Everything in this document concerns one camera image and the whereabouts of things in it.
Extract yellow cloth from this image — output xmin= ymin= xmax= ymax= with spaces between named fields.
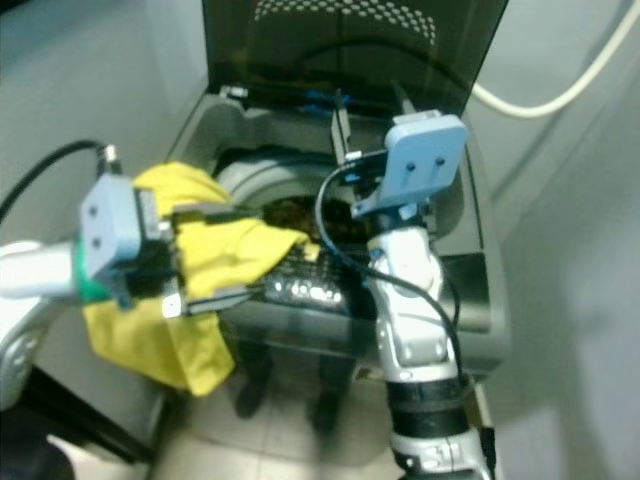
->
xmin=82 ymin=162 xmax=311 ymax=396

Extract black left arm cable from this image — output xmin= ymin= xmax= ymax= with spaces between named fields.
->
xmin=0 ymin=140 xmax=111 ymax=221

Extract white washer hose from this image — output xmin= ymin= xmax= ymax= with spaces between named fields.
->
xmin=470 ymin=0 xmax=640 ymax=119

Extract light blue left wrist camera mount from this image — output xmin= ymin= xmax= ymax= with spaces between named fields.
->
xmin=80 ymin=172 xmax=161 ymax=288

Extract dark clothes in washer drum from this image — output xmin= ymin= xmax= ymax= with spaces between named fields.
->
xmin=255 ymin=195 xmax=361 ymax=237

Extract white washer tub ring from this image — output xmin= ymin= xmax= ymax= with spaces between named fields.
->
xmin=215 ymin=150 xmax=361 ymax=233

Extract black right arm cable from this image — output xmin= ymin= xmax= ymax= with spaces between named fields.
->
xmin=315 ymin=165 xmax=466 ymax=381

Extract black furniture base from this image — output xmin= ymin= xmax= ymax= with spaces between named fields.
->
xmin=25 ymin=365 xmax=161 ymax=463

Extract light blue right wrist camera mount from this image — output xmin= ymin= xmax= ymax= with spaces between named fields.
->
xmin=353 ymin=112 xmax=469 ymax=216

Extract grey top-loading washing machine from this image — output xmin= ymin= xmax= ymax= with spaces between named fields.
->
xmin=160 ymin=85 xmax=511 ymax=456

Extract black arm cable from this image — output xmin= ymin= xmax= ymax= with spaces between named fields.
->
xmin=315 ymin=165 xmax=466 ymax=381
xmin=0 ymin=140 xmax=111 ymax=221

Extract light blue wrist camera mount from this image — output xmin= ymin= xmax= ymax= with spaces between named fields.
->
xmin=353 ymin=112 xmax=469 ymax=216
xmin=80 ymin=172 xmax=161 ymax=288

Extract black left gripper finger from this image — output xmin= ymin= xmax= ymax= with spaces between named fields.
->
xmin=173 ymin=202 xmax=254 ymax=224
xmin=163 ymin=284 xmax=254 ymax=319

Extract dark tinted washer lid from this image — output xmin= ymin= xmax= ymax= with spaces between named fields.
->
xmin=202 ymin=0 xmax=511 ymax=113

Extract black washer control panel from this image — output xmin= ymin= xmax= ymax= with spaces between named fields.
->
xmin=240 ymin=240 xmax=371 ymax=313

